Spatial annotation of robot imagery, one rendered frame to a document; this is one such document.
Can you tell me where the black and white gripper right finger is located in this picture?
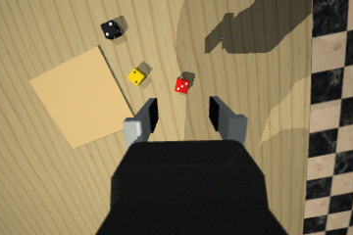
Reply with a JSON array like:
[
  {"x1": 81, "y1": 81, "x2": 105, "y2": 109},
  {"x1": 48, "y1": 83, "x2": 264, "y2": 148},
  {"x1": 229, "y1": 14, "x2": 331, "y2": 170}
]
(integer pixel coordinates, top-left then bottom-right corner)
[{"x1": 209, "y1": 96, "x2": 248, "y2": 147}]

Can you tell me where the yellow die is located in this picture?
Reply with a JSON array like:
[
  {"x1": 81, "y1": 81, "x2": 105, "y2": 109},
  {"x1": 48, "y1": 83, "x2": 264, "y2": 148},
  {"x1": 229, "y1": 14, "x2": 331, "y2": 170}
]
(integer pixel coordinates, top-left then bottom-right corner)
[{"x1": 127, "y1": 68, "x2": 146, "y2": 86}]

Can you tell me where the black die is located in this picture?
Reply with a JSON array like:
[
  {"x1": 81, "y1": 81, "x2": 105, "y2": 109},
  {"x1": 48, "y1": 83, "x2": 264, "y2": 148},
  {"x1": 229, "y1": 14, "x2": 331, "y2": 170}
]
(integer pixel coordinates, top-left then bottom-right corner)
[{"x1": 100, "y1": 20, "x2": 122, "y2": 40}]

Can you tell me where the red die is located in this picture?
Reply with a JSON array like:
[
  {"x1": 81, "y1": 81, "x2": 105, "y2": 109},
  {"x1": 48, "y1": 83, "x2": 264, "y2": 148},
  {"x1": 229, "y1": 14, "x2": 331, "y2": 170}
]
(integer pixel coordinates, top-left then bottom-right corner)
[{"x1": 175, "y1": 77, "x2": 189, "y2": 94}]

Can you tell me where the tan flat mat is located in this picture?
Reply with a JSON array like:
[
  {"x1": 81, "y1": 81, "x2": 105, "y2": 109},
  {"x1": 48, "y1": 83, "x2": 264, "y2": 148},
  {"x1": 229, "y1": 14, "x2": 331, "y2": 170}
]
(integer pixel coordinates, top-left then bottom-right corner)
[{"x1": 28, "y1": 46, "x2": 134, "y2": 149}]

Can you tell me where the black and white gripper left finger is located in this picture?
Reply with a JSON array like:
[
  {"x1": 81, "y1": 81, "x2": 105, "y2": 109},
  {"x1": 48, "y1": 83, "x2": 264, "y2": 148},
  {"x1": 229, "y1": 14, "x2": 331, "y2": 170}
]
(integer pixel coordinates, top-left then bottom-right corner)
[{"x1": 123, "y1": 98, "x2": 159, "y2": 150}]

